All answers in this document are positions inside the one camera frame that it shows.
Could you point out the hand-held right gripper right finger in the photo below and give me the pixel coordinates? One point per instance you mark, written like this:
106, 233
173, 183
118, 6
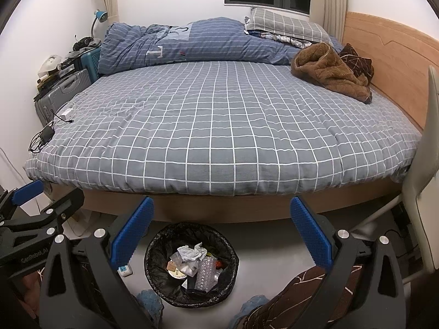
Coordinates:
310, 233

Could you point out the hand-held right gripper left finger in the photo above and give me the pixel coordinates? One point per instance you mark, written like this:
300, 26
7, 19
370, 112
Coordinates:
133, 233

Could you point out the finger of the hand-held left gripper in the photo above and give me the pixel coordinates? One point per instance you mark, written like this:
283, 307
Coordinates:
27, 192
68, 205

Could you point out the black waste bin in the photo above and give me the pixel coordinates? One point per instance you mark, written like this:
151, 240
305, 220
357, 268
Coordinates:
161, 240

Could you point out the white tissue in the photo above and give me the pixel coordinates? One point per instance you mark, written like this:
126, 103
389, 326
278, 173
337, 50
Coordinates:
190, 252

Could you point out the blue fuzzy slipper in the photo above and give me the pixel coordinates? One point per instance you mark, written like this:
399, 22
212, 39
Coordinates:
253, 303
151, 301

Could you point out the person's leg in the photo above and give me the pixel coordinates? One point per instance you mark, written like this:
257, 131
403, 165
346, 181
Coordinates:
274, 308

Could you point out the grey suitcase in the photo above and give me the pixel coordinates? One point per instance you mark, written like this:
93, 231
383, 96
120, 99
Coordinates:
65, 89

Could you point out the white chair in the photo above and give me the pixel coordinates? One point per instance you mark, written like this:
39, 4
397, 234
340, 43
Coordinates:
422, 178

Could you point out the stack of dark boxes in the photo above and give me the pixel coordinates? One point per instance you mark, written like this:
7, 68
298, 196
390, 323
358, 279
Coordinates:
68, 70

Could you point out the white plastic object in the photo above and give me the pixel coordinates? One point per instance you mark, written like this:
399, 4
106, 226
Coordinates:
49, 64

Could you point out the bed with grey checked sheet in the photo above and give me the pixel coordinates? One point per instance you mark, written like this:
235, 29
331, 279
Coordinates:
223, 126

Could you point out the teal suitcase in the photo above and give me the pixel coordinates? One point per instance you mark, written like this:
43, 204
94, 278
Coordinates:
92, 61

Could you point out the black headset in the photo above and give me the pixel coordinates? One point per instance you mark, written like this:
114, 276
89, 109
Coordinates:
85, 43

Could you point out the brown fleece garment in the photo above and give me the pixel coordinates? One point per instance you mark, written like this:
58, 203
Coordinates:
322, 68

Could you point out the blue desk lamp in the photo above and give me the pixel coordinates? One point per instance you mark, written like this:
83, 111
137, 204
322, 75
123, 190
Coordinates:
102, 15

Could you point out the dark patterned cloth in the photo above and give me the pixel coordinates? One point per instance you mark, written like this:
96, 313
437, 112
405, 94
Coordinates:
284, 39

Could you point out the wooden headboard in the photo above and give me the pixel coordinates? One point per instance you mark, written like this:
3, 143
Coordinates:
394, 51

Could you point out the blue striped duvet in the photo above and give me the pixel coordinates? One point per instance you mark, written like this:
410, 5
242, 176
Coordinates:
212, 41

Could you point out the grey checked pillow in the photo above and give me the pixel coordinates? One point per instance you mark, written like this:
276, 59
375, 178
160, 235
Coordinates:
288, 22

